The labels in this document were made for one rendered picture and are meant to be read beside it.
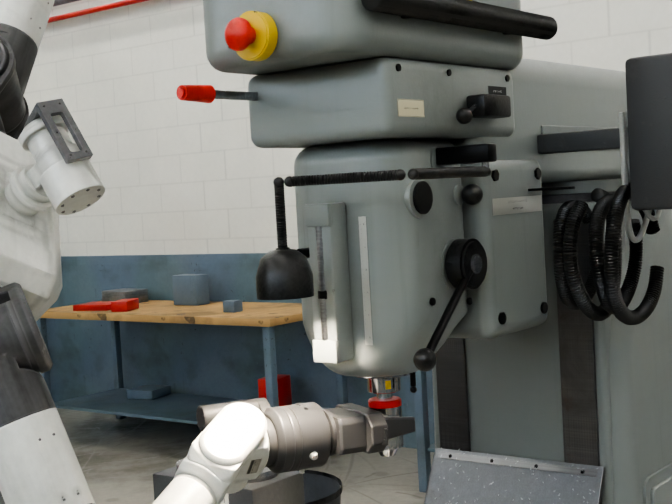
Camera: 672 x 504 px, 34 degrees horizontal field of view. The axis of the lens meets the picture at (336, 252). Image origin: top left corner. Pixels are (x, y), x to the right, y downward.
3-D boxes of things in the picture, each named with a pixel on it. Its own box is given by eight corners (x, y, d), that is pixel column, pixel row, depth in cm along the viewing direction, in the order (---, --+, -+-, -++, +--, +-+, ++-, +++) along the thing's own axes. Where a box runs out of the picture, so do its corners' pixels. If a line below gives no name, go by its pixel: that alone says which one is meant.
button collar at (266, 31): (269, 57, 132) (266, 7, 132) (232, 63, 136) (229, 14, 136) (280, 58, 134) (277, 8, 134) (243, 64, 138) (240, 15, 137)
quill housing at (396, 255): (408, 385, 142) (394, 136, 140) (286, 376, 154) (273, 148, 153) (482, 362, 157) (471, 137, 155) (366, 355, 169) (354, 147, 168)
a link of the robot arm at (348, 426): (387, 400, 148) (307, 411, 143) (390, 471, 149) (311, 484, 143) (344, 388, 160) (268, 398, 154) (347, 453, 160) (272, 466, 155)
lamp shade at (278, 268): (249, 301, 135) (246, 250, 135) (266, 295, 142) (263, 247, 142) (305, 299, 133) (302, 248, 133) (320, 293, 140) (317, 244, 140)
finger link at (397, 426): (413, 434, 155) (374, 440, 152) (412, 412, 155) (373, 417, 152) (419, 436, 154) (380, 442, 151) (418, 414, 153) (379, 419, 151)
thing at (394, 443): (407, 448, 154) (405, 406, 154) (375, 451, 153) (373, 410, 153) (398, 441, 159) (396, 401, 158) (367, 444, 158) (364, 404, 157)
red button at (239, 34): (245, 48, 131) (243, 14, 130) (221, 52, 133) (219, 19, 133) (264, 50, 133) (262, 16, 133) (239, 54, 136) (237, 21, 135)
